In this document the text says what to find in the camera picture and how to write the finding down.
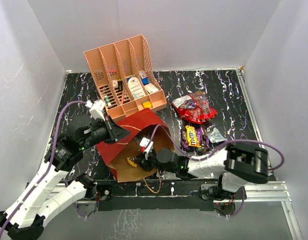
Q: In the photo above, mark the green white tube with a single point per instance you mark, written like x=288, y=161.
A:
x=107, y=100

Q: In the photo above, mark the white label card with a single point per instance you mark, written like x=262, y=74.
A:
x=135, y=88

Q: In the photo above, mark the red brown paper bag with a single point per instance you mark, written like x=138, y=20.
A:
x=115, y=155

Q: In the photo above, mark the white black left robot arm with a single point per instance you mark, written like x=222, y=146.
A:
x=27, y=217

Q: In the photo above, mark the pink plastic desk organizer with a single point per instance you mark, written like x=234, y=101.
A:
x=120, y=61

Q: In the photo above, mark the blue small box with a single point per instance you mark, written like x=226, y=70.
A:
x=145, y=81

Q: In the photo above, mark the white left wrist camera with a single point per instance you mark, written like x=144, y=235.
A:
x=96, y=109

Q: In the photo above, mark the black mounting base rail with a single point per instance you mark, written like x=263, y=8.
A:
x=199, y=194

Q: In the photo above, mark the black marker in organizer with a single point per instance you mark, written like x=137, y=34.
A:
x=120, y=85

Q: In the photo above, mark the red snack packet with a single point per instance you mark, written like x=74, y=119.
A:
x=194, y=108

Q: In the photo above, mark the silver grey snack packet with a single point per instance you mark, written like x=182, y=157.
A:
x=216, y=137

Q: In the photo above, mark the yellow snack packet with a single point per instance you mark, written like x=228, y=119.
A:
x=131, y=162
x=192, y=138

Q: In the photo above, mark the yellow box in organizer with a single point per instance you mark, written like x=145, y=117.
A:
x=147, y=104

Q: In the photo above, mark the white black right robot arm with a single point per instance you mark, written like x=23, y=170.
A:
x=235, y=164

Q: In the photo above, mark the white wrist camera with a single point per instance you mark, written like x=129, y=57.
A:
x=96, y=109
x=146, y=145

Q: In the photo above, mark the purple brown snack packet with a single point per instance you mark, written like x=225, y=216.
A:
x=183, y=140

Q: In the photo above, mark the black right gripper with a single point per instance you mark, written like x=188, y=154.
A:
x=143, y=162

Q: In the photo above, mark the white small box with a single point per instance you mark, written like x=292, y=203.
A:
x=150, y=88

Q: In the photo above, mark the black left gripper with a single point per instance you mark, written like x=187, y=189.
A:
x=116, y=132

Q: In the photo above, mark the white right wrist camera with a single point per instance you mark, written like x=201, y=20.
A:
x=146, y=145

